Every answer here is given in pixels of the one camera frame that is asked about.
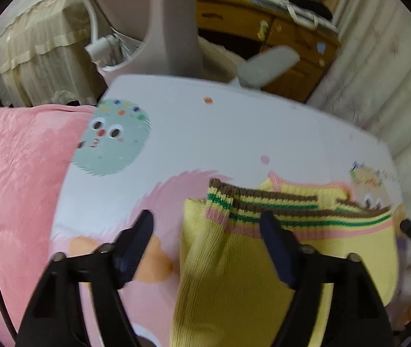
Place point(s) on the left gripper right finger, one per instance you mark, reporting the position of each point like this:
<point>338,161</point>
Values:
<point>305,271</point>

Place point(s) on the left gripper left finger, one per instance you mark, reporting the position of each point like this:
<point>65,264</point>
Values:
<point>107,269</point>

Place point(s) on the yellow striped knit cardigan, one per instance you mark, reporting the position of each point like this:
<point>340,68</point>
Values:
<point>229,291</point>

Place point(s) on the cartoon print bed sheet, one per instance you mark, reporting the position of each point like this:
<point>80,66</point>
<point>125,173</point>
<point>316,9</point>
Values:
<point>153,142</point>

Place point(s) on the pink quilted blanket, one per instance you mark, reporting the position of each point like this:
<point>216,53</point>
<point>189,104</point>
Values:
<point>36,147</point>

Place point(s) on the white leaf print curtain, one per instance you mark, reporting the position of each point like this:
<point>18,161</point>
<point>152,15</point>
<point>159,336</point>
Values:
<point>369,83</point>

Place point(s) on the cream lace covered furniture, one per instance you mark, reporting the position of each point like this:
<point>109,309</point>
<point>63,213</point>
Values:
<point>42,54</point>

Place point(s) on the beige cloth on chair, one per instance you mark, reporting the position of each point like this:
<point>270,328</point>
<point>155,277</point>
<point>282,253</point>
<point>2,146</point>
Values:
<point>219,64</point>

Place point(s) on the white ergonomic office chair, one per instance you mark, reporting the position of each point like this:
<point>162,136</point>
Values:
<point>160,37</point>

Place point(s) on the white tote bag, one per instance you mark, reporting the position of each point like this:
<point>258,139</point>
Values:
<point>299,12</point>

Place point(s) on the black cap on desk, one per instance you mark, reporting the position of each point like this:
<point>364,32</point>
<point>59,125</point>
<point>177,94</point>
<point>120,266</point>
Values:
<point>315,7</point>

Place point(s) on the wooden desk with drawers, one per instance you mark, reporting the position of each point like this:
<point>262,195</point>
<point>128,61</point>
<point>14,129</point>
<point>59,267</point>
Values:
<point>247,28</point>

